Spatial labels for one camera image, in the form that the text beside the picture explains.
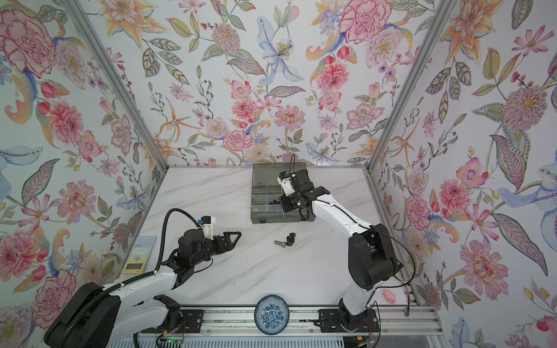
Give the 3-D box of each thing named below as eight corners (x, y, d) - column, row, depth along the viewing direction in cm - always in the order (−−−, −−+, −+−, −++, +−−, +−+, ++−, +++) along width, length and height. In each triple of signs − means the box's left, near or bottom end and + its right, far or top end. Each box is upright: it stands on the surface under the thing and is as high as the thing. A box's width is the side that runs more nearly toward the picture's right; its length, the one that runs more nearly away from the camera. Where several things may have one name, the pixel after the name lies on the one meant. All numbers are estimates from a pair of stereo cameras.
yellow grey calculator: (124, 274, 87) (121, 272, 85) (140, 238, 97) (137, 235, 95) (143, 274, 87) (139, 272, 85) (157, 238, 97) (154, 235, 95)
